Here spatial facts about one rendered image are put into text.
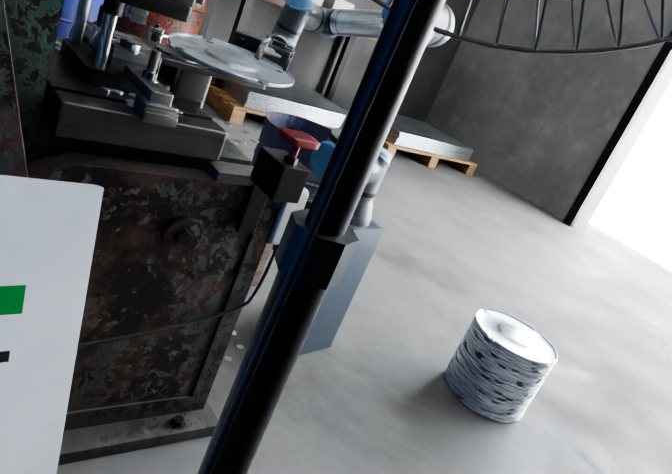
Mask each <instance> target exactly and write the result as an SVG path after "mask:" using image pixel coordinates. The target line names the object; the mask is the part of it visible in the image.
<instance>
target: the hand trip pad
mask: <svg viewBox="0 0 672 474"><path fill-rule="evenodd" d="M278 135H279V136H280V137H281V138H282V139H283V140H284V141H286V142H287V143H288V144H290V145H292V147H291V149H290V152H289V155H288V156H289V157H291V158H294V159H296V158H297V155H298V153H299V150H300V148H305V149H311V150H318V148H319V146H320V143H319V142H318V141H317V140H316V139H314V138H313V137H312V136H311V135H309V134H307V133H306V132H302V131H297V130H292V129H288V128H283V127H282V128H280V129H279V132H278Z"/></svg>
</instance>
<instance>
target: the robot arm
mask: <svg viewBox="0 0 672 474"><path fill-rule="evenodd" d="M315 2H316V0H286V1H285V5H284V7H283V9H282V11H281V14H280V16H279V18H278V20H277V22H276V24H275V26H274V29H273V31H272V33H271V35H270V36H269V35H267V34H266V35H265V36H264V37H263V38H260V37H258V36H255V35H252V34H249V33H246V32H243V31H240V30H237V29H235V30H234V32H233V35H232V37H231V40H230V44H232V45H235V46H238V47H241V48H243V49H246V50H248V51H251V52H253V53H255V56H254V57H255V58H256V59H257V60H260V58H261V57H264V58H266V59H268V60H270V61H272V62H274V63H276V64H277V65H279V66H281V67H282V68H283V71H284V72H280V71H278V70H276V71H278V72H280V73H286V71H287V69H288V68H289V67H290V63H291V61H292V58H293V55H294V53H295V50H294V49H295V46H296V42H297V40H298V38H299V36H300V34H301V32H302V30H303V29H306V30H309V31H312V32H315V33H318V34H321V35H322V36H325V37H335V36H351V37H366V38H379V36H380V33H381V31H382V28H383V26H384V23H385V21H386V18H387V16H388V13H389V11H388V10H386V9H384V8H383V10H362V9H328V8H323V7H321V6H318V5H316V4H315ZM435 26H436V27H439V28H441V29H444V30H447V31H450V32H452V33H453V31H454V27H455V17H454V14H453V12H452V10H451V8H450V7H449V6H448V5H447V4H446V3H444V5H443V8H442V10H441V12H440V15H439V17H438V19H437V22H436V24H435ZM449 38H450V37H448V36H445V35H442V34H439V33H437V32H434V31H432V33H431V35H430V38H429V40H428V42H427V45H426V47H437V46H440V45H442V44H443V43H445V42H446V41H447V40H448V39H449ZM350 108H351V106H350ZM350 108H349V110H350ZM349 110H348V112H347V114H346V116H345V118H344V120H343V122H342V124H341V126H340V127H338V128H335V129H333V130H332V131H331V133H330V135H329V137H328V139H327V141H323V142H321V143H320V146H319V148H318V150H313V151H312V153H311V158H310V164H311V167H312V172H313V174H314V176H315V177H316V179H317V180H318V181H319V182H321V180H322V177H323V175H324V172H325V170H326V167H327V165H328V162H329V160H330V157H331V155H332V152H333V150H334V147H335V145H336V142H337V140H338V137H339V135H340V132H341V130H342V128H343V125H344V123H345V120H346V118H347V115H348V113H349ZM391 158H392V155H391V153H390V152H389V151H387V150H386V149H384V148H383V147H382V149H381V151H380V153H379V156H378V158H377V160H376V163H375V165H374V167H373V170H372V172H371V174H370V177H369V179H368V181H367V183H366V186H365V188H364V190H363V193H362V195H361V197H360V200H359V202H358V204H357V207H356V209H355V211H354V214H353V216H352V218H351V220H350V223H349V224H350V225H354V226H359V227H366V226H368V225H369V223H370V221H371V219H372V210H373V201H374V198H375V195H376V193H377V191H378V188H379V186H380V184H381V182H382V179H383V177H384V175H385V173H386V170H387V168H388V167H389V163H390V161H391Z"/></svg>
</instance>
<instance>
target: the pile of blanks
mask: <svg viewBox="0 0 672 474"><path fill-rule="evenodd" d="M556 362H557V360H556ZM556 362H554V363H553V364H550V363H549V365H543V364H537V363H533V362H530V361H527V360H525V359H522V358H520V357H518V356H516V355H514V354H512V353H510V352H508V351H507V350H505V349H503V348H502V347H500V346H499V345H498V344H496V343H495V342H494V341H492V339H490V338H489V337H488V336H487V335H486V334H485V333H484V332H483V331H482V330H481V329H480V327H479V326H478V324H477V322H476V319H475V316H474V318H473V320H472V321H471V324H470V326H469V328H468V329H467V331H466V333H465V334H464V337H463V339H462V341H461V342H460V344H459V346H458V348H457V349H456V351H455V354H454V355H453V356H452V358H451V360H450V362H449V364H448V367H447V368H446V370H445V372H444V378H445V381H446V384H447V386H448V387H449V389H450V390H451V392H452V393H453V394H454V395H455V396H456V397H458V399H459V400H460V401H461V402H462V403H463V404H464V405H466V406H467V407H468V408H470V409H471V410H473V411H474V412H476V413H478V414H480V415H482V416H484V417H486V418H488V419H491V420H493V421H497V422H501V423H513V421H514V422H516V421H518V420H519V419H520V418H521V417H522V416H523V414H524V412H525V410H526V409H527V407H528V406H529V404H530V403H531V401H532V400H533V398H534V396H535V395H536V393H537V391H538V390H539V388H540V387H541V385H542V384H543V382H544V379H545V378H546V376H547V375H548V374H549V373H550V372H551V370H552V366H553V365H554V364H555V363H556Z"/></svg>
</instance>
